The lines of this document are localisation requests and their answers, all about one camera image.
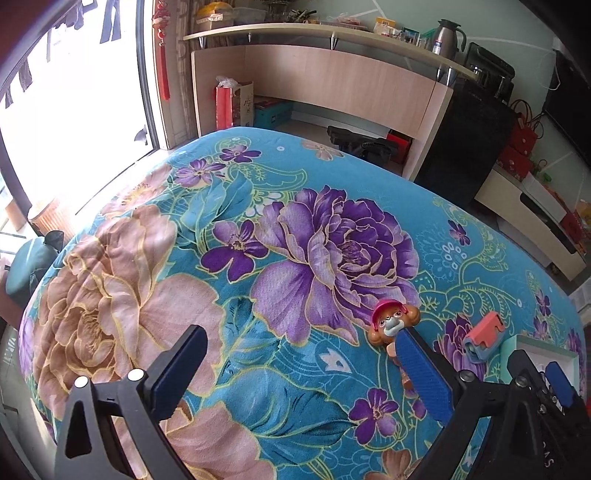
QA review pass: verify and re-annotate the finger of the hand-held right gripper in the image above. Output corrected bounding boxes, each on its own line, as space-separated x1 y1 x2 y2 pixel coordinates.
508 350 548 404
545 362 578 409

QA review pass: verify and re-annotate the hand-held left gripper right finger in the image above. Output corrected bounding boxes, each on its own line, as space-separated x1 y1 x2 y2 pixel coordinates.
394 329 539 480

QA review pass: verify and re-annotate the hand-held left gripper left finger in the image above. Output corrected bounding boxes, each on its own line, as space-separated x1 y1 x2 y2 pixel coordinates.
54 324 208 480

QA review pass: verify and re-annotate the teal and white cardboard tray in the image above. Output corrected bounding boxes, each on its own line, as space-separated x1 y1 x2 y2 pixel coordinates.
496 335 580 402

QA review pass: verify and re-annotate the brown dog toy figure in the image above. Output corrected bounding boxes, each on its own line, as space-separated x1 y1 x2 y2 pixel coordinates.
368 299 422 398

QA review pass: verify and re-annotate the coral and blue clip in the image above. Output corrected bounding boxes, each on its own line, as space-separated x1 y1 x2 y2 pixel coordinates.
464 311 505 363

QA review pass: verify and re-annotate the floral printed blanket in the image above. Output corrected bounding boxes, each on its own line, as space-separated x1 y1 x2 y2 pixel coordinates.
18 124 587 480

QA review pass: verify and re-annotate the flat red box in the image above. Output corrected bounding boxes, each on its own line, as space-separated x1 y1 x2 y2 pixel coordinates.
561 212 591 241

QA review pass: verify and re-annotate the cream television cabinet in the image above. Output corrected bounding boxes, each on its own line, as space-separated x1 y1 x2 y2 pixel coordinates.
475 164 587 282

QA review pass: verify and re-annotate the flat white box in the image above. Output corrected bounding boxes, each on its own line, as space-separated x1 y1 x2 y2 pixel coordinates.
522 173 571 222

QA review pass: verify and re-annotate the teal chair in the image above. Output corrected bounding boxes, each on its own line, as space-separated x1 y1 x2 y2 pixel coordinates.
4 231 65 319

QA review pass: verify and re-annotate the red gift box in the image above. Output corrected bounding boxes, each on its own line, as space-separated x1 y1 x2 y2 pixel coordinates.
496 145 534 181

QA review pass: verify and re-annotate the small red box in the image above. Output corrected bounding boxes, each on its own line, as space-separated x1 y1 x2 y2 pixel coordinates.
387 130 413 164

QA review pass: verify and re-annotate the black device under desk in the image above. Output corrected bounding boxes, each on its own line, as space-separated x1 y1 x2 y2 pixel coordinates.
327 126 400 168

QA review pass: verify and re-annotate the black water dispenser cabinet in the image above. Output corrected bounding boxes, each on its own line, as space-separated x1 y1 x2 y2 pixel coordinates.
413 41 518 201

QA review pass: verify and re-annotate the red and white gift bag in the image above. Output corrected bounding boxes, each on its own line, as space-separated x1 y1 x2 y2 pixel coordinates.
213 76 254 130

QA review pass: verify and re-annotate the teal storage box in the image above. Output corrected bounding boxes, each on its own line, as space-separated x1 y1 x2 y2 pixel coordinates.
254 98 294 130

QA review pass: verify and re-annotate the wooden desk with shelf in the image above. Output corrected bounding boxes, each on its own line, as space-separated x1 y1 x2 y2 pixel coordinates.
183 22 478 181

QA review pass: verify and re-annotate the red hanging ornament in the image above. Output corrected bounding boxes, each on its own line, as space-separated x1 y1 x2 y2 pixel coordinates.
154 0 171 100

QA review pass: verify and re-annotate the steel thermos jug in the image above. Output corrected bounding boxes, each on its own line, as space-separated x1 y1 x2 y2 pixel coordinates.
431 19 467 58

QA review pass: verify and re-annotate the yellow object on shelf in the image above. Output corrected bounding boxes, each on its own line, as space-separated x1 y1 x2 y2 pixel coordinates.
194 1 234 21

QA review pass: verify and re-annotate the black wall television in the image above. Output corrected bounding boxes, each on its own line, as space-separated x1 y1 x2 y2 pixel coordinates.
542 48 591 153

